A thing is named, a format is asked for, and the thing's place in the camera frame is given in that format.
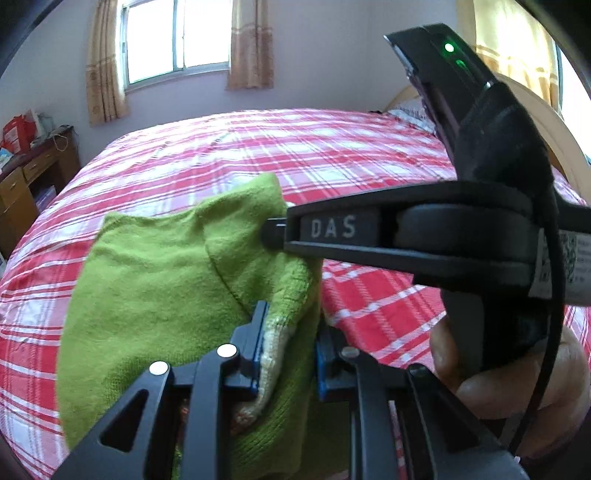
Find right hand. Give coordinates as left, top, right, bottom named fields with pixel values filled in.
left=430, top=318, right=590, bottom=459

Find yellow curtain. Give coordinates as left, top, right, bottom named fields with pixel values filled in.
left=456, top=0, right=559, bottom=110

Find window with frame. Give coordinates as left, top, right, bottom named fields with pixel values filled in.
left=120, top=0, right=232, bottom=91

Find cream wooden headboard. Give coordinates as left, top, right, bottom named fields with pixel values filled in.
left=385, top=74, right=590, bottom=203

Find left beige window curtain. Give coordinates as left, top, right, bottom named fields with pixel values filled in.
left=85, top=0, right=128, bottom=126

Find wooden desk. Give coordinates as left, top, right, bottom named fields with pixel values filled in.
left=1, top=126, right=81, bottom=260

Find red gift bag on desk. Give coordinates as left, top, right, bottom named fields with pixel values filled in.
left=1, top=109, right=44, bottom=154

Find red plaid bed sheet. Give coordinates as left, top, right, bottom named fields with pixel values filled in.
left=0, top=108, right=591, bottom=480

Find stacked boxes in desk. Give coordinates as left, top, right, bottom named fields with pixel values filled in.
left=33, top=185, right=57, bottom=213

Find beige window curtain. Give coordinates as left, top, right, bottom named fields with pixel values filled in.
left=85, top=0, right=128, bottom=126
left=226, top=0, right=274, bottom=91

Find striped pillow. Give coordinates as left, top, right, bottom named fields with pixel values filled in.
left=388, top=98, right=437, bottom=135

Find right beige window curtain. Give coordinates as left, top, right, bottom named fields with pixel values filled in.
left=226, top=0, right=274, bottom=91

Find green striped knit sweater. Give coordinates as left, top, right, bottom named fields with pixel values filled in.
left=56, top=173, right=349, bottom=479

